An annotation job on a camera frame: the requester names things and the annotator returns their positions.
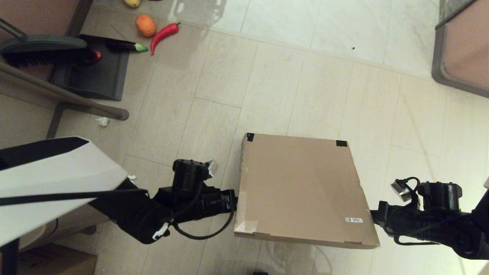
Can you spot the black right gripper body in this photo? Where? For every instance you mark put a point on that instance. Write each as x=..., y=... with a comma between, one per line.
x=439, y=196

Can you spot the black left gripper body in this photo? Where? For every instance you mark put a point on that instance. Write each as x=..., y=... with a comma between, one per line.
x=191, y=173

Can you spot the brown cardboard shoe box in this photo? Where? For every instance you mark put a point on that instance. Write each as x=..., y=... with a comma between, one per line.
x=301, y=187

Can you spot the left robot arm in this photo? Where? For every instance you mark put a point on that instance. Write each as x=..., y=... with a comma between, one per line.
x=57, y=168

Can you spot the brown plastic trash bin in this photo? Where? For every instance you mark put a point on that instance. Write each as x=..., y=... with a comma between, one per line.
x=68, y=225

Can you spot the black dustpan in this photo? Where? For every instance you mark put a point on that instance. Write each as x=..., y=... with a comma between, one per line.
x=98, y=78

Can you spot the red toy chili pepper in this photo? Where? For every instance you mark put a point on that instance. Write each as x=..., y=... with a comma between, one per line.
x=163, y=34

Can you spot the dark toy eggplant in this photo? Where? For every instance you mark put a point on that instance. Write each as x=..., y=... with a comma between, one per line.
x=121, y=45

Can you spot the small red toy fruit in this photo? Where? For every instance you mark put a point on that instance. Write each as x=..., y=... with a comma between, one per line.
x=96, y=56

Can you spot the orange toy fruit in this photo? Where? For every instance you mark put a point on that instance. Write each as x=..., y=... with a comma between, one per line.
x=145, y=25

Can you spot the brown table with grey rim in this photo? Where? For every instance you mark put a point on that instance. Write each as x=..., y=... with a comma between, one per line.
x=466, y=44

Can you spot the closed brown cardboard carton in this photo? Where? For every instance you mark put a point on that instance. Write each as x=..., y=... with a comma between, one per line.
x=57, y=263

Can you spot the yellow toy mango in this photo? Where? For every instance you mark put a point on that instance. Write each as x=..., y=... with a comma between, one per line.
x=131, y=2

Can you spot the black broom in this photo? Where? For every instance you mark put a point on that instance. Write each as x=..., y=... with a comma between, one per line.
x=45, y=42

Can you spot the brown furniture panel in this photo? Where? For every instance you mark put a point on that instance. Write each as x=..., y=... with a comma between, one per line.
x=38, y=14

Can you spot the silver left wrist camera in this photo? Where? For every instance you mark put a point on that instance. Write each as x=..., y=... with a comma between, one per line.
x=212, y=168

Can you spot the brown metal furniture frame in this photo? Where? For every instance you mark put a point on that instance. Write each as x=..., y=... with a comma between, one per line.
x=57, y=92

